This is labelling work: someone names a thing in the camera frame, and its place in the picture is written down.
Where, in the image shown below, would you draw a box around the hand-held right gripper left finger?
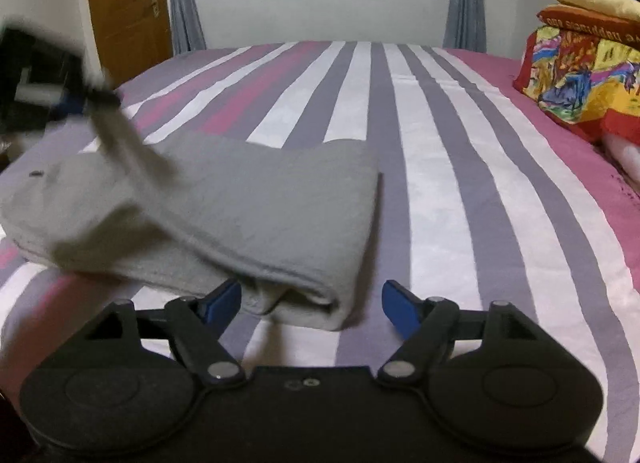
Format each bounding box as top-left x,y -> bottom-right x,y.
87,278 -> 247,387

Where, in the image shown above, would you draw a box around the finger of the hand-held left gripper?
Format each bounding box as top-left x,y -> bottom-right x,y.
52,68 -> 124,118

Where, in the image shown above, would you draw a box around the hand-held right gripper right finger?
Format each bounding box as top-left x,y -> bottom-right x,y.
376,280 -> 542,387

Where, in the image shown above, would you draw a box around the grey pants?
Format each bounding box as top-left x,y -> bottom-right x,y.
0,102 -> 384,335

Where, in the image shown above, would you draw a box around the brown wooden door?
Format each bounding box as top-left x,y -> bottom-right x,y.
83,0 -> 174,90

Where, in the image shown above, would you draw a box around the striped pink bed sheet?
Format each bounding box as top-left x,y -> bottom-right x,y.
0,40 -> 640,463

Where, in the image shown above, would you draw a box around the white pillow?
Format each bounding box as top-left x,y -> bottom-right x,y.
599,130 -> 640,190

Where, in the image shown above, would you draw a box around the colourful printed blanket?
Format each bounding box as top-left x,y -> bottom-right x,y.
512,5 -> 640,144

